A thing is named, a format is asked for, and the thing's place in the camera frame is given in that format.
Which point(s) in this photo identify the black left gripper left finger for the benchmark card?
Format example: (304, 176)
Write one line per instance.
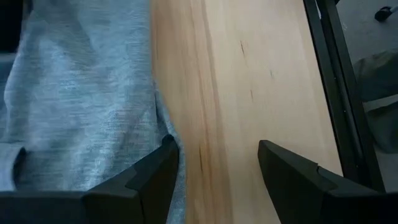
(140, 196)

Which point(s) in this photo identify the grey garment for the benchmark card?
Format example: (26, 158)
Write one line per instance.
(77, 93)

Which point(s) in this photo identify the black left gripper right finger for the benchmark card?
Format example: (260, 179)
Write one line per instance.
(295, 193)

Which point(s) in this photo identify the black chair caster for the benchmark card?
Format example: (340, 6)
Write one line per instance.
(383, 13)

